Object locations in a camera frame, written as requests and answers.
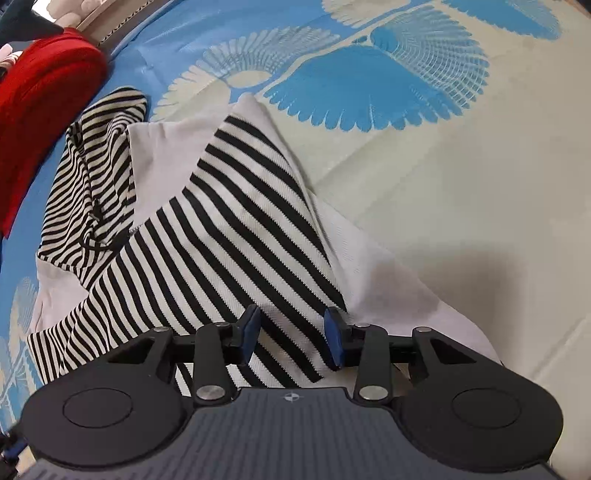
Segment dark teal shark plush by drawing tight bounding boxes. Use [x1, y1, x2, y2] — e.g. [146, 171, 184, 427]
[0, 0, 66, 46]

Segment blue cream patterned bed sheet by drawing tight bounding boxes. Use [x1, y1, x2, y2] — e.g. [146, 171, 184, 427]
[0, 0, 591, 444]

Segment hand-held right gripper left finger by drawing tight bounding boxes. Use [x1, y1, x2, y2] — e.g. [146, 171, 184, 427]
[108, 305, 262, 407]

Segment white plush toy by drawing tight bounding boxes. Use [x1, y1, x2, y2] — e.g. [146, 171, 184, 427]
[50, 0, 105, 28]

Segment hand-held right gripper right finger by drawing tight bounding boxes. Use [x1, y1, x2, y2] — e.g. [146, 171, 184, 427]
[323, 306, 486, 402]

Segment red folded blanket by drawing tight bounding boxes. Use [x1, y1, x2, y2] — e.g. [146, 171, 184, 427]
[0, 28, 110, 239]

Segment black white striped garment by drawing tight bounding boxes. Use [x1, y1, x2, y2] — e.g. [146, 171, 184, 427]
[27, 87, 505, 398]

